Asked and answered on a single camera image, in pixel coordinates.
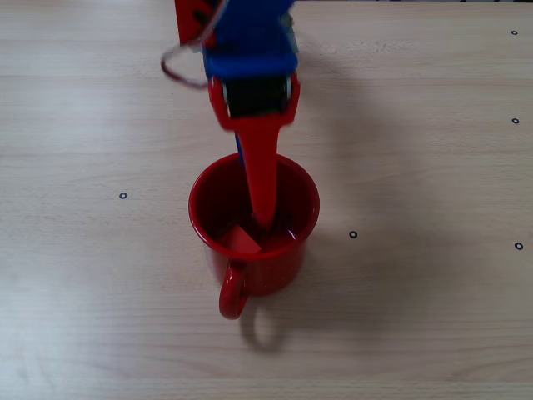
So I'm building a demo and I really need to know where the small red block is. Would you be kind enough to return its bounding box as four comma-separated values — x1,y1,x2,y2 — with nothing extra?
216,224,262,256

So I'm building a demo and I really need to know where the red enamel mug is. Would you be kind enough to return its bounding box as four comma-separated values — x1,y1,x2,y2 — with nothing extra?
187,152,321,321

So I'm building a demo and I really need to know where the red white black servo cable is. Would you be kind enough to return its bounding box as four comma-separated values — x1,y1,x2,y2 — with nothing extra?
160,0,229,89

